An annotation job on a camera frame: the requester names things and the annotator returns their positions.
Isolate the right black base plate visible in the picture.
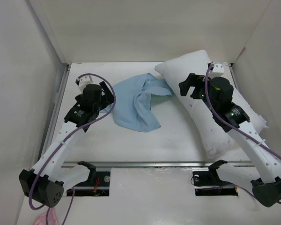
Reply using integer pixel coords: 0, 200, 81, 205
191, 171, 238, 196

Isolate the light blue pillowcase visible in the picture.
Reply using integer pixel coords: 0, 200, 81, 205
113, 73, 174, 132

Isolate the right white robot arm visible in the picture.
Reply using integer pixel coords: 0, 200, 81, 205
178, 73, 281, 207

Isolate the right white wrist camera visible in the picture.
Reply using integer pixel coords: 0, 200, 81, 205
209, 61, 224, 78

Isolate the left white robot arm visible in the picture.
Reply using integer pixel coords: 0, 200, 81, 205
19, 81, 116, 210

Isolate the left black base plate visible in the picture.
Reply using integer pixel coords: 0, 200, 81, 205
74, 171, 111, 197

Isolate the white pillow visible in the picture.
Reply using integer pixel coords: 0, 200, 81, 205
154, 49, 270, 159

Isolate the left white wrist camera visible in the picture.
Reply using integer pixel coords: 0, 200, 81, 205
75, 75, 93, 92

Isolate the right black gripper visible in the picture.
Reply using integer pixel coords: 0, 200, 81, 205
178, 73, 218, 113

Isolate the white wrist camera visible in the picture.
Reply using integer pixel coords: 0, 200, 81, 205
75, 75, 93, 92
209, 61, 224, 78

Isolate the pink cloth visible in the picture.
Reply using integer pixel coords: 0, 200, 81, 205
34, 208, 59, 225

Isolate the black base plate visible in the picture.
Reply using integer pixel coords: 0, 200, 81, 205
191, 171, 238, 196
74, 171, 111, 197

